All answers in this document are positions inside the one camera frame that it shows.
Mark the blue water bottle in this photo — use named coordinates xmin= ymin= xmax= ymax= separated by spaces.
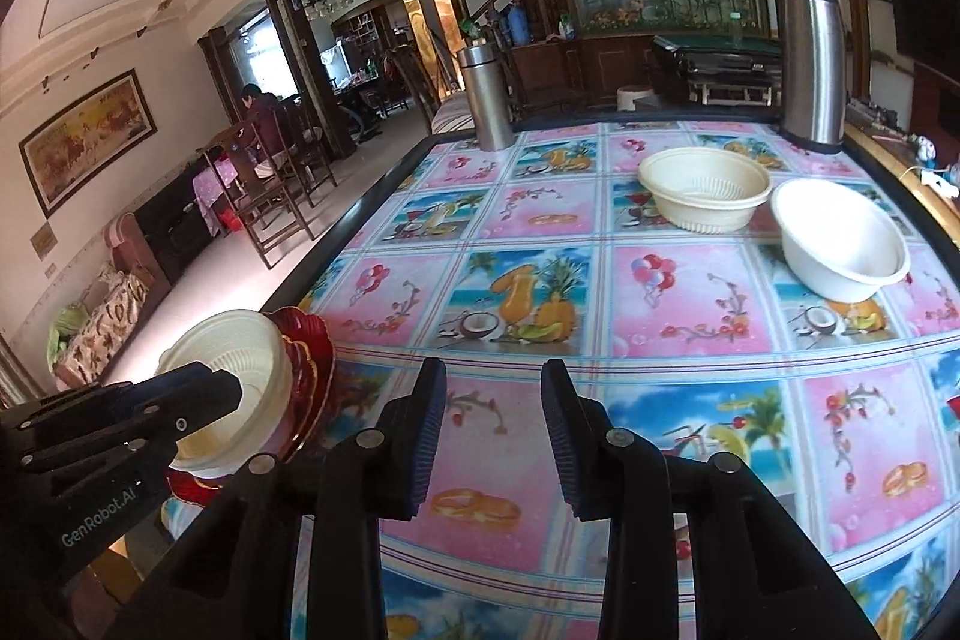
xmin=501 ymin=2 xmax=533 ymax=49

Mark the striped seat cushion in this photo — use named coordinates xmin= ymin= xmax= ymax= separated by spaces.
xmin=431 ymin=92 xmax=477 ymax=139

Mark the green cushion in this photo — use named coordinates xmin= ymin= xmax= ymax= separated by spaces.
xmin=49 ymin=302 xmax=91 ymax=360

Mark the green mahjong table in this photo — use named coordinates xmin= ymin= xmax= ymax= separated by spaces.
xmin=651 ymin=32 xmax=785 ymax=109

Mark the printed plastic tablecloth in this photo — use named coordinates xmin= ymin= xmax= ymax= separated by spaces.
xmin=161 ymin=119 xmax=960 ymax=640

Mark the pink tablecloth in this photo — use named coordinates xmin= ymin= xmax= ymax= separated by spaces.
xmin=191 ymin=160 xmax=226 ymax=236

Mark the white plastic bowl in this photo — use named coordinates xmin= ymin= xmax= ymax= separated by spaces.
xmin=771 ymin=179 xmax=912 ymax=304
xmin=172 ymin=340 xmax=297 ymax=480

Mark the red plate with gold print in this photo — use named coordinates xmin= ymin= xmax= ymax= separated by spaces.
xmin=165 ymin=310 xmax=338 ymax=507

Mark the framed wall painting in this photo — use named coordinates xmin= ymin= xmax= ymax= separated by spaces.
xmin=19 ymin=68 xmax=158 ymax=220

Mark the brown sofa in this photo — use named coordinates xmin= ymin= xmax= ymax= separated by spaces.
xmin=45 ymin=212 xmax=173 ymax=393

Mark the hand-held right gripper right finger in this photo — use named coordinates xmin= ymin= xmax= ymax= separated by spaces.
xmin=541 ymin=359 xmax=878 ymax=640

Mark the large steel thermos jug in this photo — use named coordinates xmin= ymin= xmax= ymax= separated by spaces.
xmin=776 ymin=0 xmax=848 ymax=155

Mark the white plastic stool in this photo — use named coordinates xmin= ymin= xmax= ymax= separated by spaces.
xmin=616 ymin=83 xmax=661 ymax=112

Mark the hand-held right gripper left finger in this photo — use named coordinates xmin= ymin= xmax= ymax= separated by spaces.
xmin=127 ymin=359 xmax=449 ymax=640

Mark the black television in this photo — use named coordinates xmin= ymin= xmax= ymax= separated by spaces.
xmin=883 ymin=0 xmax=960 ymax=82

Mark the dark wooden chair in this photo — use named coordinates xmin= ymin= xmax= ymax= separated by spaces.
xmin=390 ymin=44 xmax=443 ymax=116
xmin=277 ymin=100 xmax=338 ymax=206
xmin=204 ymin=122 xmax=316 ymax=270

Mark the leaf patterned cushion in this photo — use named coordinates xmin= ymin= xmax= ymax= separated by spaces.
xmin=64 ymin=276 xmax=151 ymax=378

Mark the slim steel thermos bottle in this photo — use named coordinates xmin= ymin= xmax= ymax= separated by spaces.
xmin=456 ymin=44 xmax=517 ymax=152

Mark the dark low cabinet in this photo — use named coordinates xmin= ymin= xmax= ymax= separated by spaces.
xmin=135 ymin=164 xmax=226 ymax=281

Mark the cream strainer bowl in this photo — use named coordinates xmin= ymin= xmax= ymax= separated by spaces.
xmin=155 ymin=308 xmax=295 ymax=470
xmin=637 ymin=147 xmax=773 ymax=234

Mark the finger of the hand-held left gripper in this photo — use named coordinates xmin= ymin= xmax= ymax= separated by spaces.
xmin=0 ymin=361 xmax=220 ymax=450
xmin=21 ymin=370 xmax=244 ymax=480

